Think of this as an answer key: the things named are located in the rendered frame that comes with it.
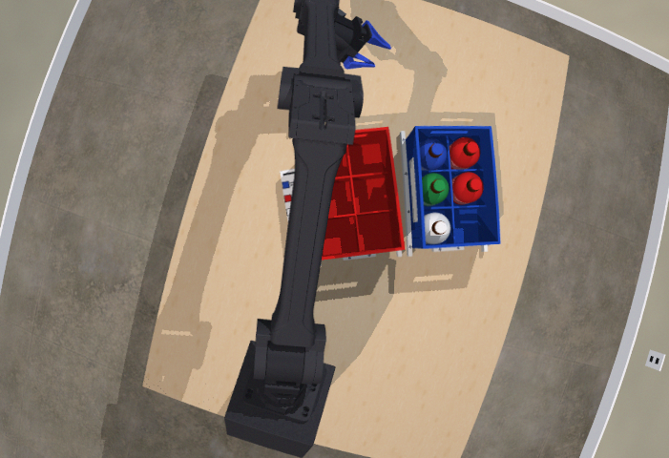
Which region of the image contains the white paper pick list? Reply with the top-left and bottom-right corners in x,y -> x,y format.
280,169 -> 294,220

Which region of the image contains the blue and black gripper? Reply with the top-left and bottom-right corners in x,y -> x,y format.
334,16 -> 391,70

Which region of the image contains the red bottle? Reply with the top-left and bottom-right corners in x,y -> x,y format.
452,172 -> 484,205
449,137 -> 480,170

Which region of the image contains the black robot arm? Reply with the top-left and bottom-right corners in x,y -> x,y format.
242,0 -> 364,423

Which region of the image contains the blue plastic crate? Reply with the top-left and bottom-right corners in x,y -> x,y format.
406,126 -> 500,249

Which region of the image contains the red crate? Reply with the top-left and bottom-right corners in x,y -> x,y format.
322,127 -> 405,260

